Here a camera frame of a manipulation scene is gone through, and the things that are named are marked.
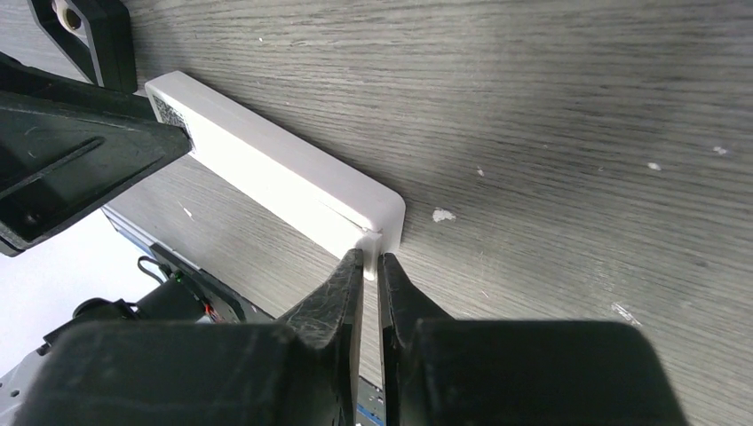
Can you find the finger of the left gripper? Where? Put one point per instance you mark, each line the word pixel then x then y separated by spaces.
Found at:
pixel 63 159
pixel 33 82

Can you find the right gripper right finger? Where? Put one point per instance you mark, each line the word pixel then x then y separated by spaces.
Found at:
pixel 438 370

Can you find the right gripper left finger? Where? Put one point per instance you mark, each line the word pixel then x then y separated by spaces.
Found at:
pixel 300 369

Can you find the long white remote control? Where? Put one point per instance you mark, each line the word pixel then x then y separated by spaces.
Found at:
pixel 330 202

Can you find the narrow white battery cover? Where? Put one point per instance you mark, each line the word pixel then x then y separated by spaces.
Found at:
pixel 370 243

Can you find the white chess pawn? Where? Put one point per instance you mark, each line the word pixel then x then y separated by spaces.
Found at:
pixel 67 17

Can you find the black framed display box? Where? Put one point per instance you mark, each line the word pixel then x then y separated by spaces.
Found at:
pixel 103 50

